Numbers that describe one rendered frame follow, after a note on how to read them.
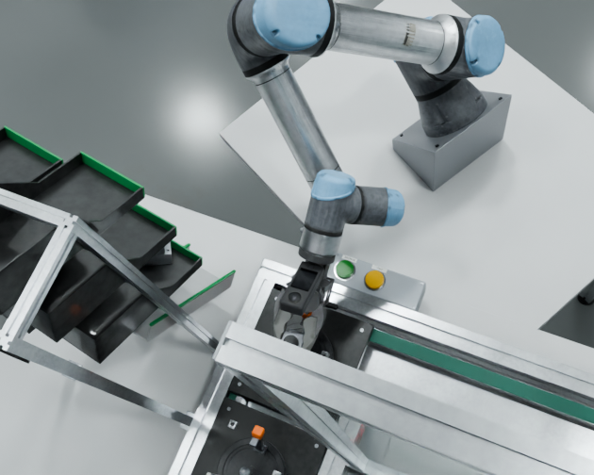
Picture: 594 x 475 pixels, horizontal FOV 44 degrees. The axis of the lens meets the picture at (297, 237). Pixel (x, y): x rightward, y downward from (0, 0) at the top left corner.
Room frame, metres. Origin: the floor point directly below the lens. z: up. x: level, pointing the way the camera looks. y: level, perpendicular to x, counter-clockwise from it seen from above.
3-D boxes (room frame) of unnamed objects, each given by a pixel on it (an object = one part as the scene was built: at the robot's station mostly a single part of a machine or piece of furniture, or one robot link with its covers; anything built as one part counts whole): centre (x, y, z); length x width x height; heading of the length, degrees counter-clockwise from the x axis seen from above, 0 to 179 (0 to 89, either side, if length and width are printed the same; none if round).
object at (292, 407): (0.15, 0.07, 1.46); 0.03 x 0.03 x 1.00; 45
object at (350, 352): (0.39, 0.09, 0.96); 0.24 x 0.24 x 0.02; 45
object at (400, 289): (0.48, -0.12, 0.93); 0.21 x 0.07 x 0.06; 45
